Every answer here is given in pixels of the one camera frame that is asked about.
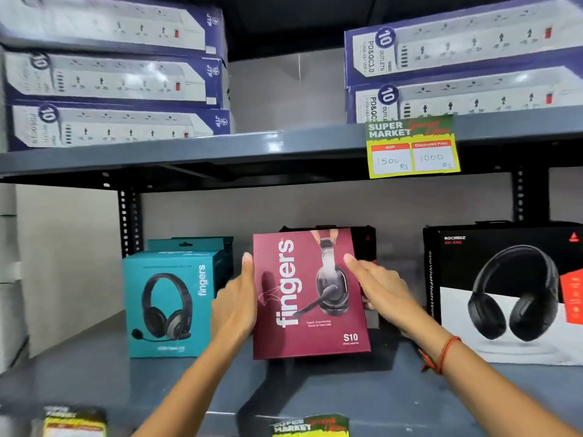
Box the black box with red trim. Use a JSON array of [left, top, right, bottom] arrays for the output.
[[279, 225, 380, 330]]

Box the yellow green price tag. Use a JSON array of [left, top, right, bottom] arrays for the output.
[[365, 115, 461, 180], [42, 405, 108, 437], [270, 414, 350, 437]]

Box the maroon headset box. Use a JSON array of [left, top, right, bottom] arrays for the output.
[[253, 228, 371, 360]]

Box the person's right hand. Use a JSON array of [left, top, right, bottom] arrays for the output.
[[343, 253, 432, 338]]

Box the person's right forearm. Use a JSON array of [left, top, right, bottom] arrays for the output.
[[401, 319, 583, 437]]

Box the blue white power strip box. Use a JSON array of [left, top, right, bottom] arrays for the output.
[[7, 101, 233, 152], [346, 66, 583, 124], [0, 0, 228, 59], [2, 46, 230, 110], [344, 0, 583, 87]]

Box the grey metal shelf rack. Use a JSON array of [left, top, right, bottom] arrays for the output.
[[0, 118, 583, 437]]

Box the large black headphone box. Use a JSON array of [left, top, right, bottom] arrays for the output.
[[423, 221, 583, 367]]

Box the red thread wristband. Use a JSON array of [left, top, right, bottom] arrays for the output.
[[418, 336, 462, 376]]

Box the person's left hand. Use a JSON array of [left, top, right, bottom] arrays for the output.
[[210, 252, 258, 346]]

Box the teal headset box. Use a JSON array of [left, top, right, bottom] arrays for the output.
[[122, 249, 234, 359], [147, 236, 234, 253]]

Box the person's left forearm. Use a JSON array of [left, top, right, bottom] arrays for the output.
[[131, 330, 256, 437]]

